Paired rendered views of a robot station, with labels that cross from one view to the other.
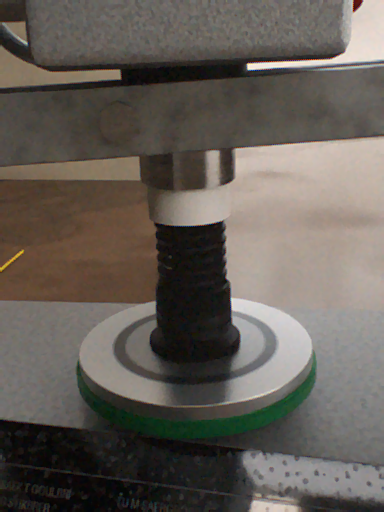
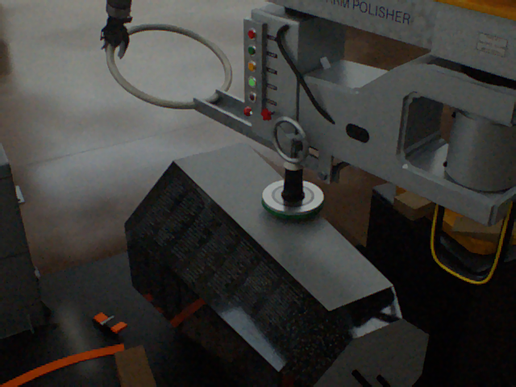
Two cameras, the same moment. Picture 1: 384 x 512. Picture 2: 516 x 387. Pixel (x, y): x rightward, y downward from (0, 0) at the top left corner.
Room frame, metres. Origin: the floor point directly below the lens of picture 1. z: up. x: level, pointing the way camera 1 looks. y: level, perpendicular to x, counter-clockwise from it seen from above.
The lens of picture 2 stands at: (1.87, 1.40, 2.11)
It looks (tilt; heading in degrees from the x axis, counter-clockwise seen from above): 33 degrees down; 229
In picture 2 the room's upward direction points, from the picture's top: straight up
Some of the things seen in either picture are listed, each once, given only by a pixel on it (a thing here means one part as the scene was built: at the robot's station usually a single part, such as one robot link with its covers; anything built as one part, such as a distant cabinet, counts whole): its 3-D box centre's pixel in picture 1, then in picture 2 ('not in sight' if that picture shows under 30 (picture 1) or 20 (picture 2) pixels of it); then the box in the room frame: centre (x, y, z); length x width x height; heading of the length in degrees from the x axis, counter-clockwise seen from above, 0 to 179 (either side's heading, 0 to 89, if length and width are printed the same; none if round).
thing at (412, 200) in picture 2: not in sight; (422, 200); (0.09, 0.27, 0.81); 0.20 x 0.10 x 0.05; 174
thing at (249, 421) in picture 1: (195, 350); (293, 197); (0.48, 0.00, 0.85); 0.22 x 0.22 x 0.04
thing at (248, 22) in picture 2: not in sight; (255, 65); (0.60, -0.07, 1.35); 0.08 x 0.03 x 0.28; 93
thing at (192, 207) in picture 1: (189, 194); (293, 160); (0.48, 0.00, 1.00); 0.07 x 0.07 x 0.04
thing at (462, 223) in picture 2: not in sight; (484, 226); (0.06, 0.51, 0.80); 0.20 x 0.10 x 0.05; 116
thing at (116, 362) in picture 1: (195, 346); (293, 197); (0.48, 0.00, 0.86); 0.21 x 0.21 x 0.01
